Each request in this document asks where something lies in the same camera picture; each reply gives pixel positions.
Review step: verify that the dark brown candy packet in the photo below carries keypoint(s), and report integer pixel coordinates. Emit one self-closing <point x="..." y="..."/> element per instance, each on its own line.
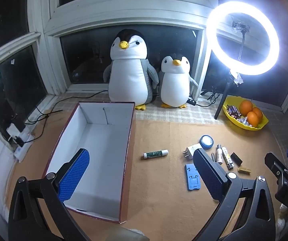
<point x="234" y="111"/>

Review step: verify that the small white bottle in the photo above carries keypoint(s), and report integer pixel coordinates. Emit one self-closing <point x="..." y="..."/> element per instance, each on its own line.
<point x="219" y="154"/>

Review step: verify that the large penguin plush toy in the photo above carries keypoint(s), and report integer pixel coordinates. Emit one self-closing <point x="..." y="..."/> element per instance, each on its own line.
<point x="128" y="80"/>

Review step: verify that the yellow fruit bowl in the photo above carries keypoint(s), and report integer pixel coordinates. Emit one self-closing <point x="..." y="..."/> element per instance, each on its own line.
<point x="256" y="128"/>

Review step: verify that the small grey stick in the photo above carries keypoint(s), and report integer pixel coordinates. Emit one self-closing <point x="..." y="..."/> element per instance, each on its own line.
<point x="213" y="156"/>

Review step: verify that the white charger plug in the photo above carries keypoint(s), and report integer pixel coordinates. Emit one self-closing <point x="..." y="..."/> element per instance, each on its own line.
<point x="192" y="149"/>

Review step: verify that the wooden clip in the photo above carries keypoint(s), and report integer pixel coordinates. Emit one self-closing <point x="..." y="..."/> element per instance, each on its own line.
<point x="244" y="170"/>

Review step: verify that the white window frame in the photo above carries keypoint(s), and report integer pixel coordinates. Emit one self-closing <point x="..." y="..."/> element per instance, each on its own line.
<point x="133" y="15"/>

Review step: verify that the blue phone stand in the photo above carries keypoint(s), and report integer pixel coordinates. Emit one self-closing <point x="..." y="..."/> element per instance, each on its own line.
<point x="192" y="180"/>

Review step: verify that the small penguin plush toy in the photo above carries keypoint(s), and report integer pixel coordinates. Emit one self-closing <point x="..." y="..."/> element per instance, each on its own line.
<point x="175" y="87"/>

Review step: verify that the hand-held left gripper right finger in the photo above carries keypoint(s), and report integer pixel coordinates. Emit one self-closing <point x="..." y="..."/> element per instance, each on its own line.
<point x="210" y="178"/>

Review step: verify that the round blue tin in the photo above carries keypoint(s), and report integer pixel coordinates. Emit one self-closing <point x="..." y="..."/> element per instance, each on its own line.
<point x="206" y="141"/>

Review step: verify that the orange fruit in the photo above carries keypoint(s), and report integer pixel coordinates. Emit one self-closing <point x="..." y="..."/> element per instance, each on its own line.
<point x="252" y="118"/>
<point x="246" y="107"/>
<point x="258" y="113"/>

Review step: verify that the green glue stick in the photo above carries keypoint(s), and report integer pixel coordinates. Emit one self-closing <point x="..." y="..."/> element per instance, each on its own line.
<point x="155" y="154"/>

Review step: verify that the checkered cloth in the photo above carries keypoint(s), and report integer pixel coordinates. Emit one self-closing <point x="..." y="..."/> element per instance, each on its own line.
<point x="184" y="115"/>

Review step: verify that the white power strip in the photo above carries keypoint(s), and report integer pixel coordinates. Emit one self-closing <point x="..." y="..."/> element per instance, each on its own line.
<point x="21" y="152"/>

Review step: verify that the red cardboard box white inside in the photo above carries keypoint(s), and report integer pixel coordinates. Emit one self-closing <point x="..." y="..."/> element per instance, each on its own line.
<point x="96" y="155"/>

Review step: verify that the silver wrapped candy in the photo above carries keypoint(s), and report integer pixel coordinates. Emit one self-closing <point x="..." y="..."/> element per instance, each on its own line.
<point x="244" y="121"/>

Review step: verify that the patterned lighter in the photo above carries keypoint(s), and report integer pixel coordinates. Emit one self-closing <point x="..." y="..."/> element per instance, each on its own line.
<point x="227" y="157"/>

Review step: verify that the black rectangular block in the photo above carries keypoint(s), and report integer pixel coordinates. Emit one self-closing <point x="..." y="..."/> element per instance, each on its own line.
<point x="236" y="158"/>

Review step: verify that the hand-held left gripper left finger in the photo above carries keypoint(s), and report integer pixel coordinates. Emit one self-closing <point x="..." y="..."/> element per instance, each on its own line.
<point x="73" y="174"/>

